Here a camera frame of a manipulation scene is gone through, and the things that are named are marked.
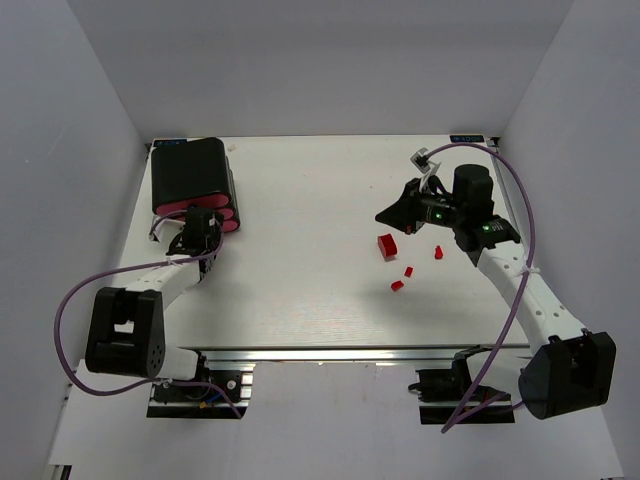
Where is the pink bottom drawer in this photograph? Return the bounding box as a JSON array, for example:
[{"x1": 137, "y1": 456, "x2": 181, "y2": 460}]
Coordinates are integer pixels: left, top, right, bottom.
[{"x1": 222, "y1": 218, "x2": 240, "y2": 233}]

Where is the pink drawer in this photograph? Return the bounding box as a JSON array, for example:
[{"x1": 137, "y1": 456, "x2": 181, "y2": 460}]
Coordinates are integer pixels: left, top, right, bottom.
[
  {"x1": 153, "y1": 193, "x2": 231, "y2": 216},
  {"x1": 214, "y1": 207, "x2": 235, "y2": 223},
  {"x1": 222, "y1": 218, "x2": 240, "y2": 233}
]

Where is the red flower printed lego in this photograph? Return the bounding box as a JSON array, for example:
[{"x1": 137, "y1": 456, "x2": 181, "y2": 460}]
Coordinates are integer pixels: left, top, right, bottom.
[{"x1": 377, "y1": 233, "x2": 398, "y2": 261}]

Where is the pink top drawer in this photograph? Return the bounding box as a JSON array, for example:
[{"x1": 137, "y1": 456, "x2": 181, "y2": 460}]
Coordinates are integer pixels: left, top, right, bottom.
[{"x1": 153, "y1": 193, "x2": 231, "y2": 216}]

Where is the black drawer cabinet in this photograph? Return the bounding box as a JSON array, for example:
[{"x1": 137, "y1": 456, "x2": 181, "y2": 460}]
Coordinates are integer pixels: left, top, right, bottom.
[{"x1": 150, "y1": 137, "x2": 241, "y2": 225}]

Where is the red curved lego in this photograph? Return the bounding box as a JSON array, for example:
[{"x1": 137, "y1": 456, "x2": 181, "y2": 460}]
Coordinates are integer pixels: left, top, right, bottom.
[{"x1": 390, "y1": 280, "x2": 404, "y2": 291}]

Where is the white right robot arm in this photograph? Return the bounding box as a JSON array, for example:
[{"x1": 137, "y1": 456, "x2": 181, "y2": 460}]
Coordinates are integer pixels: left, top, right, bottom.
[{"x1": 375, "y1": 162, "x2": 616, "y2": 419}]

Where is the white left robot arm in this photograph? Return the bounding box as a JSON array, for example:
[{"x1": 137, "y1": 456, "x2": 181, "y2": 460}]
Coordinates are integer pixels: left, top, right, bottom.
[{"x1": 85, "y1": 207, "x2": 223, "y2": 381}]

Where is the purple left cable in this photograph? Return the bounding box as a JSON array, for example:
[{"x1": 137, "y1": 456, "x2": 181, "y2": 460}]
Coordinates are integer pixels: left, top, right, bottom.
[{"x1": 53, "y1": 209, "x2": 225, "y2": 397}]

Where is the purple cable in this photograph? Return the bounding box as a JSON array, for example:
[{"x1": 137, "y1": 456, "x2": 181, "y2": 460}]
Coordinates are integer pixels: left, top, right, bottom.
[
  {"x1": 53, "y1": 209, "x2": 225, "y2": 397},
  {"x1": 424, "y1": 143, "x2": 537, "y2": 434}
]

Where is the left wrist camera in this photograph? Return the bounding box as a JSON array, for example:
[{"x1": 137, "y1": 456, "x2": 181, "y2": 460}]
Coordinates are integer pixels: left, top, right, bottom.
[{"x1": 149, "y1": 219, "x2": 184, "y2": 246}]

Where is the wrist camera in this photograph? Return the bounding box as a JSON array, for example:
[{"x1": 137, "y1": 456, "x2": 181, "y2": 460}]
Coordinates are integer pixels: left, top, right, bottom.
[
  {"x1": 149, "y1": 219, "x2": 184, "y2": 246},
  {"x1": 410, "y1": 147, "x2": 441, "y2": 192}
]

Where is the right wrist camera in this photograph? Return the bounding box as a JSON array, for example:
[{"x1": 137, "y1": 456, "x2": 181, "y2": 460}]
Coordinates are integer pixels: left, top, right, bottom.
[{"x1": 410, "y1": 147, "x2": 441, "y2": 192}]

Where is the aluminium table rail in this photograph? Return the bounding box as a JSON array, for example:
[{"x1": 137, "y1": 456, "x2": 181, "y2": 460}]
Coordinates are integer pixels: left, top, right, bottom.
[{"x1": 179, "y1": 344, "x2": 536, "y2": 365}]

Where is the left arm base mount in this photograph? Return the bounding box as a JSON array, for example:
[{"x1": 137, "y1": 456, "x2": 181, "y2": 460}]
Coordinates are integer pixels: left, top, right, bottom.
[{"x1": 146, "y1": 351, "x2": 254, "y2": 420}]

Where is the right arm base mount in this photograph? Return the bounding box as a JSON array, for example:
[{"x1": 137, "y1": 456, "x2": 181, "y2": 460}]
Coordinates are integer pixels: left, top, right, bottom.
[{"x1": 408, "y1": 346, "x2": 515, "y2": 426}]

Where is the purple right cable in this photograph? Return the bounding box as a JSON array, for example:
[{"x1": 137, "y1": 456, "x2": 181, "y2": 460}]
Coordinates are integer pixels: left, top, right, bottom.
[{"x1": 424, "y1": 143, "x2": 537, "y2": 434}]

